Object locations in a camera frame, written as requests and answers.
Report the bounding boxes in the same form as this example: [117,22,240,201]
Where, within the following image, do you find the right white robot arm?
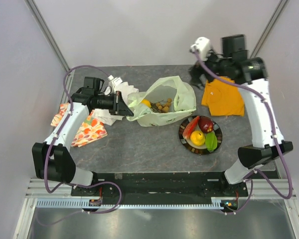
[189,34,293,196]

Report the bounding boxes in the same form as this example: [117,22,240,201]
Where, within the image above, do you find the light green plastic bag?
[127,76,196,127]

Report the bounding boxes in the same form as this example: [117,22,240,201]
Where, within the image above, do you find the purple cable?
[190,48,295,216]
[34,65,123,226]

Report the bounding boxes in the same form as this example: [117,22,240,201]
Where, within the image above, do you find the right aluminium frame post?
[246,0,290,58]

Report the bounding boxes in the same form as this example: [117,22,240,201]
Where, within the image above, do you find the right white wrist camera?
[189,37,212,61]

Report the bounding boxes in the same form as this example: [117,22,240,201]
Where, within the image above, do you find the aluminium frame post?
[23,0,73,75]
[246,0,290,58]

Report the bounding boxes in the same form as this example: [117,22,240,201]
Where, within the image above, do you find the green fake fruit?
[205,131,218,152]

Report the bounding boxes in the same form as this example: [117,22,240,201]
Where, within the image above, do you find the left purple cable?
[34,65,123,226]

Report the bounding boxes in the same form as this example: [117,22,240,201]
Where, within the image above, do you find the white crumpled cloth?
[91,82,139,125]

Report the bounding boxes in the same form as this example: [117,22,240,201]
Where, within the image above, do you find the dark red fake apple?
[198,116,214,133]

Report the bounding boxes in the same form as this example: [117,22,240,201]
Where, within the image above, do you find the dark rimmed ceramic plate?
[178,116,222,155]

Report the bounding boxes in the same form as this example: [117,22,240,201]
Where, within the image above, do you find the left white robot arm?
[32,77,133,196]

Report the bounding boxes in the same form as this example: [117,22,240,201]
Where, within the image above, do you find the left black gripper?
[94,91,134,117]

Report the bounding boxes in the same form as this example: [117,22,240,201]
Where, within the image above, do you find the left aluminium frame post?
[23,0,73,75]

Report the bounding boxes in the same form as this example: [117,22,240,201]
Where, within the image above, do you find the brown fake longan bunch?
[150,98,172,114]

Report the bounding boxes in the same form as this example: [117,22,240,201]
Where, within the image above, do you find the aluminium front rail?
[25,179,289,200]

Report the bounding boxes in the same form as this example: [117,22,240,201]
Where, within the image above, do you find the yellow fake fruit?
[190,130,205,146]

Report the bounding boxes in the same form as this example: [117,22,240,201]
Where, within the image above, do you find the grey slotted cable duct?
[35,198,237,210]

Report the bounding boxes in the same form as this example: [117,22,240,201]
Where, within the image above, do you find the orange red fake fruit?
[182,116,200,139]

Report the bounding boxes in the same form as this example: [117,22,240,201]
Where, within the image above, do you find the orange floral cloth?
[50,103,108,147]

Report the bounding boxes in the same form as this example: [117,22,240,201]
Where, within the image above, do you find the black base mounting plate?
[71,172,248,197]

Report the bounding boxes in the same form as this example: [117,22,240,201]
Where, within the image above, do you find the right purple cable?
[190,48,295,216]

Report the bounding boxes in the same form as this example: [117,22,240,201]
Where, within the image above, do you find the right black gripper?
[188,46,231,91]

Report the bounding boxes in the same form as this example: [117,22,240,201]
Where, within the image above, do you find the orange folded cloth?
[201,79,245,117]

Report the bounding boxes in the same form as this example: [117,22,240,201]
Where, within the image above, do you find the orange fake citrus fruit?
[141,99,151,108]

